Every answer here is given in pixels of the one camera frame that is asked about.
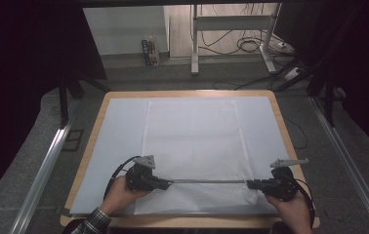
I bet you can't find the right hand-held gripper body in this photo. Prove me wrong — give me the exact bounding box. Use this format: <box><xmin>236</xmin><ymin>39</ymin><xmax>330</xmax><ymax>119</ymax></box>
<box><xmin>260</xmin><ymin>158</ymin><xmax>310</xmax><ymax>202</ymax></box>

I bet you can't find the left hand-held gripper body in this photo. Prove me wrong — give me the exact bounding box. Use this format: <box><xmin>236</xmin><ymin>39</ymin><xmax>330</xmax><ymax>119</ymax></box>
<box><xmin>125</xmin><ymin>155</ymin><xmax>161</xmax><ymax>193</ymax></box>

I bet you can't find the white mesh laundry bag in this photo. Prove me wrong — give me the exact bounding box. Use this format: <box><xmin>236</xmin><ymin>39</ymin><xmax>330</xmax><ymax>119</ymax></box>
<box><xmin>133</xmin><ymin>99</ymin><xmax>260</xmax><ymax>215</ymax></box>

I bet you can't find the person's right hand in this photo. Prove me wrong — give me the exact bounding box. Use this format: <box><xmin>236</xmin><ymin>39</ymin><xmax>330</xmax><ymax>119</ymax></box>
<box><xmin>265</xmin><ymin>190</ymin><xmax>313</xmax><ymax>227</ymax></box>

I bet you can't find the person's left hand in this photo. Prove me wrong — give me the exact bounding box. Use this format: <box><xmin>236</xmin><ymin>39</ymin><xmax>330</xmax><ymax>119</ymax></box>
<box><xmin>99</xmin><ymin>175</ymin><xmax>151</xmax><ymax>216</ymax></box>

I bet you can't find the white table mat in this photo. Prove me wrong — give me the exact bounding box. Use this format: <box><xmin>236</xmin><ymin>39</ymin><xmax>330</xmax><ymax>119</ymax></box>
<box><xmin>69</xmin><ymin>96</ymin><xmax>290</xmax><ymax>217</ymax></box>

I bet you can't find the black floor grille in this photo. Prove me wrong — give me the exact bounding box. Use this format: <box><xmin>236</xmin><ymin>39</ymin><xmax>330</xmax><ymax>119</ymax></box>
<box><xmin>61</xmin><ymin>129</ymin><xmax>85</xmax><ymax>152</ymax></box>

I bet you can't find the wooden table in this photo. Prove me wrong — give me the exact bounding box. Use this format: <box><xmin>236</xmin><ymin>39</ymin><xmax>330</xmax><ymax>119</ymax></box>
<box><xmin>59</xmin><ymin>90</ymin><xmax>321</xmax><ymax>229</ymax></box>

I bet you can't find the black metal stand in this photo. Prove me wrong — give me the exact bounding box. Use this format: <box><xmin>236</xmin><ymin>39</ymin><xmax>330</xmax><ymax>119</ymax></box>
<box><xmin>272</xmin><ymin>57</ymin><xmax>338</xmax><ymax>128</ymax></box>
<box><xmin>58</xmin><ymin>72</ymin><xmax>110</xmax><ymax>129</ymax></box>

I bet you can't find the white power strip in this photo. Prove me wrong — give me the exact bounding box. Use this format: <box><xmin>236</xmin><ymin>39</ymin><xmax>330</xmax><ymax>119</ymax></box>
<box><xmin>283</xmin><ymin>66</ymin><xmax>302</xmax><ymax>81</ymax></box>

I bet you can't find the colourful printed packet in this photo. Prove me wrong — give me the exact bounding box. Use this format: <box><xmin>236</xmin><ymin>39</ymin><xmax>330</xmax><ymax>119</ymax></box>
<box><xmin>141</xmin><ymin>33</ymin><xmax>160</xmax><ymax>67</ymax></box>

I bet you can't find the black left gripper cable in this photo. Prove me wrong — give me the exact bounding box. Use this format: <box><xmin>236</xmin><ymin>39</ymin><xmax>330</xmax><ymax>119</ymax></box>
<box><xmin>102</xmin><ymin>155</ymin><xmax>142</xmax><ymax>200</ymax></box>

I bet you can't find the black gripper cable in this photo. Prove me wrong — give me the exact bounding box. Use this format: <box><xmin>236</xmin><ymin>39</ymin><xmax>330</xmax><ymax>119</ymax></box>
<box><xmin>288</xmin><ymin>175</ymin><xmax>316</xmax><ymax>227</ymax></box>
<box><xmin>102</xmin><ymin>155</ymin><xmax>142</xmax><ymax>200</ymax></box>

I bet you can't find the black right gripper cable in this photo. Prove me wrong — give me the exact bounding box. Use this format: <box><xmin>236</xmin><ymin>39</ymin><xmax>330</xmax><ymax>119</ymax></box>
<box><xmin>288</xmin><ymin>175</ymin><xmax>316</xmax><ymax>227</ymax></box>

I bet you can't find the thin black floor cable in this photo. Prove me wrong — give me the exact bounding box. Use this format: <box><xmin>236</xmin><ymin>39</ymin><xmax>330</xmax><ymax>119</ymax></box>
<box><xmin>283</xmin><ymin>115</ymin><xmax>309</xmax><ymax>151</ymax></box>

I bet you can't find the aluminium rail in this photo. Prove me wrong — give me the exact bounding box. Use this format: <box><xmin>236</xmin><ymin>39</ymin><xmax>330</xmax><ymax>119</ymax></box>
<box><xmin>9</xmin><ymin>119</ymin><xmax>73</xmax><ymax>234</ymax></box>
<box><xmin>308</xmin><ymin>96</ymin><xmax>369</xmax><ymax>234</ymax></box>

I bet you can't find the tangle of black floor cables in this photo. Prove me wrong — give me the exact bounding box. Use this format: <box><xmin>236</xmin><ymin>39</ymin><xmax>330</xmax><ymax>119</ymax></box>
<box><xmin>198</xmin><ymin>3</ymin><xmax>288</xmax><ymax>57</ymax></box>

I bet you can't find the white desk frame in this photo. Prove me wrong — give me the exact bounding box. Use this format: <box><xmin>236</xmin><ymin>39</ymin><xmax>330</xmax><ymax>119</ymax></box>
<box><xmin>189</xmin><ymin>3</ymin><xmax>283</xmax><ymax>76</ymax></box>

